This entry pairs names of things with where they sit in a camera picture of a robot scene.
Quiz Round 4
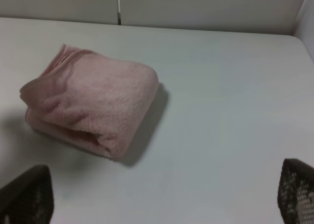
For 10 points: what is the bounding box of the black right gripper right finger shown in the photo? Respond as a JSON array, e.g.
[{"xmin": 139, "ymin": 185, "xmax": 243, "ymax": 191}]
[{"xmin": 277, "ymin": 158, "xmax": 314, "ymax": 224}]

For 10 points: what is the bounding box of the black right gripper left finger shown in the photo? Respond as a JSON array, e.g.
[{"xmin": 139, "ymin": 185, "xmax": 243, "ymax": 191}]
[{"xmin": 0, "ymin": 165, "xmax": 54, "ymax": 224}]

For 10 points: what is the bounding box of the pink fluffy towel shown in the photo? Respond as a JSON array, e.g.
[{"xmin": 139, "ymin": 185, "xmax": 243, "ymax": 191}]
[{"xmin": 20, "ymin": 44, "xmax": 159, "ymax": 159}]

